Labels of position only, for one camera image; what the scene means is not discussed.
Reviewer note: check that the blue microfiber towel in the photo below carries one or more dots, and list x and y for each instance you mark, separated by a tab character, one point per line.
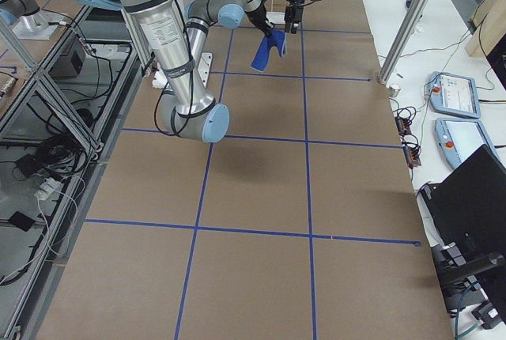
277	40

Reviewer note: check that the upper teach pendant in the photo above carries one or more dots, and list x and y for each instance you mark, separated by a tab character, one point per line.
453	95

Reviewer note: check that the teach pendant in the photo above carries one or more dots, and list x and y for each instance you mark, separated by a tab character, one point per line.
453	95
459	138

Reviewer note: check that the black power strip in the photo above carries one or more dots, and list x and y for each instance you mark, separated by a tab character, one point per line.
409	142

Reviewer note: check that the brown paper table cover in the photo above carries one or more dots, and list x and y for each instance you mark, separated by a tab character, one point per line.
300	224

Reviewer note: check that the lower teach pendant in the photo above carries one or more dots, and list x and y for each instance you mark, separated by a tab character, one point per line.
459	138

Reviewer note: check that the black laptop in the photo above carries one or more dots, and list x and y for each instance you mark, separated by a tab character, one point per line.
468	207

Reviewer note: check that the aluminium frame post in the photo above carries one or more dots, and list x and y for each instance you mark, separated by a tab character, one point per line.
405	30

